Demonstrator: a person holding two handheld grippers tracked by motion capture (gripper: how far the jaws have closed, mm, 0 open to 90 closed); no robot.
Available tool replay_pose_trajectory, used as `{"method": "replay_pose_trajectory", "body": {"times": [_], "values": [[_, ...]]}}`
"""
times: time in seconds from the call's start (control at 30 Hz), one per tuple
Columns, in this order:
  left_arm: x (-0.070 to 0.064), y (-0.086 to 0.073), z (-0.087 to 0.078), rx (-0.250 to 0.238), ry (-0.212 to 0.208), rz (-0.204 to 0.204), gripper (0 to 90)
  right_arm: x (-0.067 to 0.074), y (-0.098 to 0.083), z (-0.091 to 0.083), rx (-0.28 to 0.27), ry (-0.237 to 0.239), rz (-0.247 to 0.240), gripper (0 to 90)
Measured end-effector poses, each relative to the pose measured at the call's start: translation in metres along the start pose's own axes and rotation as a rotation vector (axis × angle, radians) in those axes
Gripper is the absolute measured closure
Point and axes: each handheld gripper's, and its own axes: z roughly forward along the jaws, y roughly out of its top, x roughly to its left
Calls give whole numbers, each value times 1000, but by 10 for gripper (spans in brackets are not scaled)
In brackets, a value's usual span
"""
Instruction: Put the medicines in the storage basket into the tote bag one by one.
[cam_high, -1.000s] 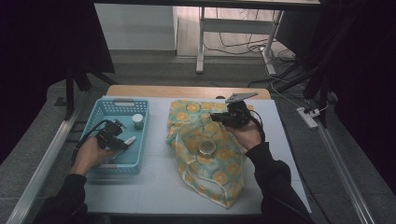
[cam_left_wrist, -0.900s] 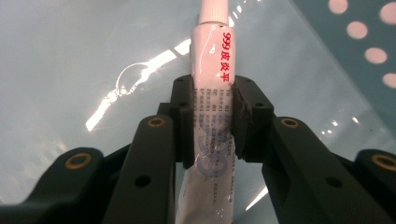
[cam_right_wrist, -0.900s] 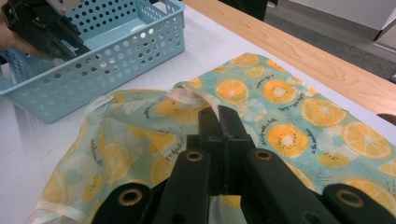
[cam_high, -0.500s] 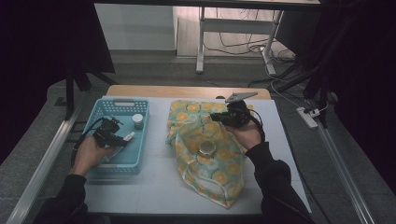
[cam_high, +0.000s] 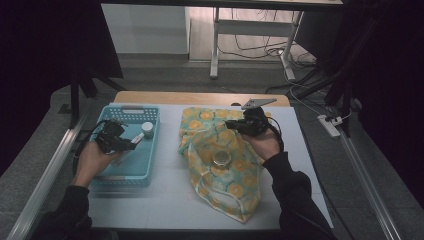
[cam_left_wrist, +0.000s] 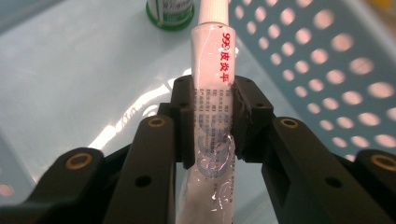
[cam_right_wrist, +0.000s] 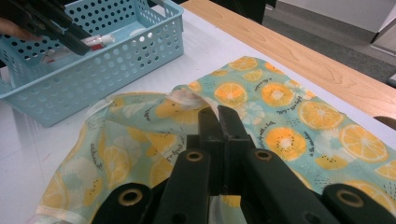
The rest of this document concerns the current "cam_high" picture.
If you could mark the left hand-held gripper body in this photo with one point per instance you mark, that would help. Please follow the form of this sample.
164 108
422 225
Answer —
110 138

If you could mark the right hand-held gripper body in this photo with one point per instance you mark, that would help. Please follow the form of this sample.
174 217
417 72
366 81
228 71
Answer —
255 121

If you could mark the small white tube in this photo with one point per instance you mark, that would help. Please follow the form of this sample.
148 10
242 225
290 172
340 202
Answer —
138 138

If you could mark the light blue plastic basket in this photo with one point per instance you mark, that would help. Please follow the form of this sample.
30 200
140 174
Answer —
140 163

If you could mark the yellow floral cloth bag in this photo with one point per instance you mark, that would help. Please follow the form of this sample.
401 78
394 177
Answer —
233 186

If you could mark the person's right hand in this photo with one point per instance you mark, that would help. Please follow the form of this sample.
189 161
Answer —
265 145

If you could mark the person's left hand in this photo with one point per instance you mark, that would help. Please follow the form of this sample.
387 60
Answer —
91 163

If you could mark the small jar with white lid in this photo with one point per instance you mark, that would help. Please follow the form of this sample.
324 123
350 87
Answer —
147 129

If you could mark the round metal tin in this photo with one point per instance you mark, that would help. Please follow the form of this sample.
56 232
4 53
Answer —
222 158

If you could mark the wooden table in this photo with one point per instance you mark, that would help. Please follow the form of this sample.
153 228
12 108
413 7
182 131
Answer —
200 98

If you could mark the black metal stand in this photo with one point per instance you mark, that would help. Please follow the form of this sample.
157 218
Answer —
343 96
75 96

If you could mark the white power strip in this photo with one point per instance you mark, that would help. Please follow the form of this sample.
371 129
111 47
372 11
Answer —
328 126

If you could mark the dark curtain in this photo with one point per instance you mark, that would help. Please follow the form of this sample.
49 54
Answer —
393 93
43 66

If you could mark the white cabinet panel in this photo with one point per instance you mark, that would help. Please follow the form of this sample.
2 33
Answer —
146 30

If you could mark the aluminium rail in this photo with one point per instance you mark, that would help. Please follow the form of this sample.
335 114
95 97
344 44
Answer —
366 186
46 180

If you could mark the white desk frame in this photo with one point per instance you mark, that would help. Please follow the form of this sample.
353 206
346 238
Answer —
253 27

